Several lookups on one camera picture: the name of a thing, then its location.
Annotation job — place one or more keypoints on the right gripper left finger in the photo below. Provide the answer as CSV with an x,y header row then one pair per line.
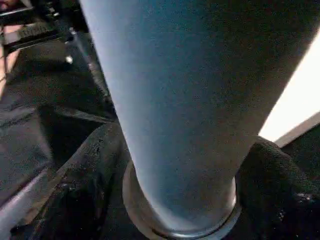
x,y
85,185

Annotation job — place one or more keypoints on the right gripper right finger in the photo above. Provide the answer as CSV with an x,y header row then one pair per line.
x,y
280,195

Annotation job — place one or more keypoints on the white plastic table top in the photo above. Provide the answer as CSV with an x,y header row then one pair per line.
x,y
300,100

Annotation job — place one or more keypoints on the white plastic table leg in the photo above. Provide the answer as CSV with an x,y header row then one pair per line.
x,y
190,100

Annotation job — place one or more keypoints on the black plastic mat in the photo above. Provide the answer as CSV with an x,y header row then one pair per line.
x,y
30,140

